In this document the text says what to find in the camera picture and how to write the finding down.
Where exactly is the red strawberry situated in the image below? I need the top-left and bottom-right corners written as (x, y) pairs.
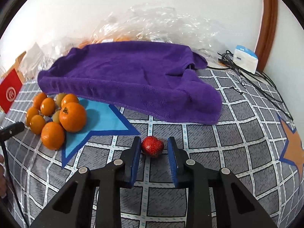
top-left (141, 136), bottom-right (164, 158)

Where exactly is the small orange tangerine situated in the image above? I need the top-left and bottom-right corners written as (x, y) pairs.
top-left (33, 92), bottom-right (47, 110)
top-left (26, 106), bottom-right (39, 126)
top-left (29, 115), bottom-right (46, 135)
top-left (40, 97), bottom-right (56, 116)

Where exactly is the red paper box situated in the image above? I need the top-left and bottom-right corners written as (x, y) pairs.
top-left (0, 69), bottom-right (23, 113)

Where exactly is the orange tangerine front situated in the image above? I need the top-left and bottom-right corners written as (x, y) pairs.
top-left (41, 121), bottom-right (65, 150)

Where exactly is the green kiwi fruit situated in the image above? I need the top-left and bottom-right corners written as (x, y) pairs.
top-left (55, 93), bottom-right (67, 108)
top-left (52, 110), bottom-right (60, 124)

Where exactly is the large orange persimmon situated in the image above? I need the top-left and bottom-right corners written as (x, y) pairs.
top-left (59, 102), bottom-right (87, 133)

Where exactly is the grey checked bed sheet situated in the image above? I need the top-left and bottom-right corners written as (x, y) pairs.
top-left (6, 70), bottom-right (303, 227)

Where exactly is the orange tangerine behind persimmon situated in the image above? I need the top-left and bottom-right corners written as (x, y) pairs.
top-left (61, 94), bottom-right (79, 108)

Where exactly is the white plastic bag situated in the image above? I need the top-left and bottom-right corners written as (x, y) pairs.
top-left (18, 43), bottom-right (54, 80)

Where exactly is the white blue box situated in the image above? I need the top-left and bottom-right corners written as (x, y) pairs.
top-left (233, 45), bottom-right (258, 74)

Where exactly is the purple towel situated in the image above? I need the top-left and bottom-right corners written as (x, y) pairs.
top-left (37, 41), bottom-right (222, 125)

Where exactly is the clear plastic bag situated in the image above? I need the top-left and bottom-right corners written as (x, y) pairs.
top-left (79, 4), bottom-right (226, 55)

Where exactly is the black cable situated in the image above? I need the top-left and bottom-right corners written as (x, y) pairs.
top-left (217, 49), bottom-right (294, 122)

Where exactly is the brown wooden door frame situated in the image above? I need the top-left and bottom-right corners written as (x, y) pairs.
top-left (255, 0), bottom-right (278, 72)

